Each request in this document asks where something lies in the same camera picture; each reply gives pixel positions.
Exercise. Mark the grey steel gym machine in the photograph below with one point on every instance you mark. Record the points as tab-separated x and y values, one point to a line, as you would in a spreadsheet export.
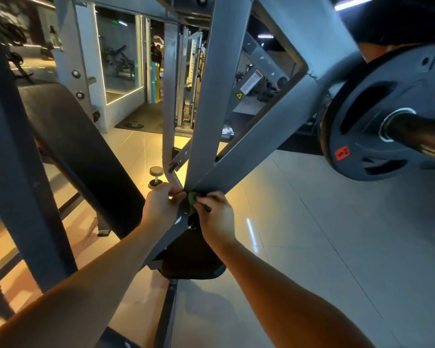
225	83

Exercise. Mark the person's left forearm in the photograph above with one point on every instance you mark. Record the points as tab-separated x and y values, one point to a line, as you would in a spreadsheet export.
80	293

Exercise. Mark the barbell with black plate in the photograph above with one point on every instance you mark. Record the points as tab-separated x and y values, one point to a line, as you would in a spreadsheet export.
391	119

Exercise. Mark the person's right forearm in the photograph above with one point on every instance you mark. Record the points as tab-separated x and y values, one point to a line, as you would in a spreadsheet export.
290	300

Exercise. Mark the white pillar with lit frame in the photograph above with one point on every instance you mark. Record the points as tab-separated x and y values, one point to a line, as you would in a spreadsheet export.
94	61

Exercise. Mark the fluorescent tube light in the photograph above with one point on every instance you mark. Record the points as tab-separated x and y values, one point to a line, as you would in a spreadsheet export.
354	3

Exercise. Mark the person's left hand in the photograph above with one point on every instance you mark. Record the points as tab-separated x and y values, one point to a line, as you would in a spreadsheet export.
163	208

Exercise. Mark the black dumbbell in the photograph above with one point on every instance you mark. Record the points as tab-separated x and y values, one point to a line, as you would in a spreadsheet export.
156	176

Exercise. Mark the person's right hand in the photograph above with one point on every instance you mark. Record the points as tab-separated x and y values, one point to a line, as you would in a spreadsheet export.
216	219

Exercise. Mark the green cleaning cloth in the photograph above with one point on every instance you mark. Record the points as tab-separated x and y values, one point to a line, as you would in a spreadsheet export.
192	200

